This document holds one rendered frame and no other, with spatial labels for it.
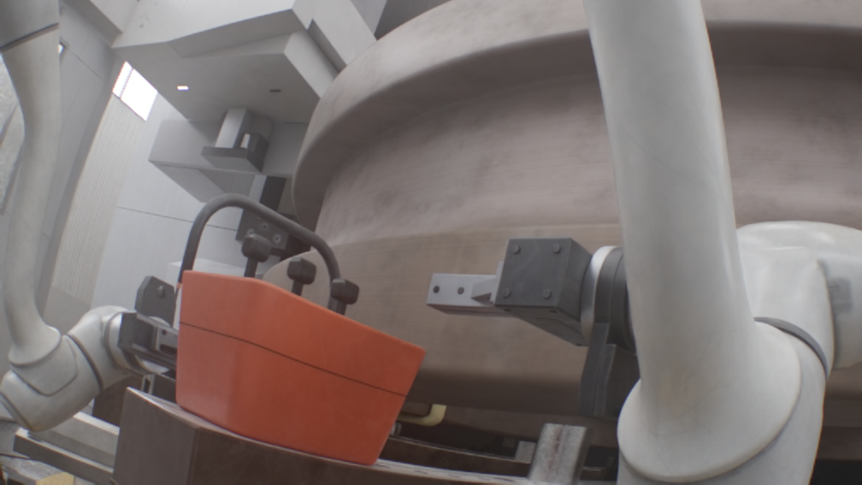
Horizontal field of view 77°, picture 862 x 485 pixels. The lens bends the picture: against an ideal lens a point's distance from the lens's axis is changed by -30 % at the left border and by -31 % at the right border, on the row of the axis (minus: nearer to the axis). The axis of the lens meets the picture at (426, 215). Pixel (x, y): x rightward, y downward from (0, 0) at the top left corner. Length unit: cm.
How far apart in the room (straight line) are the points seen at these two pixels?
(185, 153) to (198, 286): 388
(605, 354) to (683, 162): 24
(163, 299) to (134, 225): 498
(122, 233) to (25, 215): 508
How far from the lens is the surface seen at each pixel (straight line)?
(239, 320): 54
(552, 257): 48
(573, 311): 49
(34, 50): 90
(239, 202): 66
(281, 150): 406
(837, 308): 42
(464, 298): 58
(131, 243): 587
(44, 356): 93
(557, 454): 100
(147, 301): 92
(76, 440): 179
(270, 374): 54
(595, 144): 143
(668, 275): 26
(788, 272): 42
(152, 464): 56
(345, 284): 68
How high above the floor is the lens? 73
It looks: 17 degrees up
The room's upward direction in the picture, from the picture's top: 14 degrees clockwise
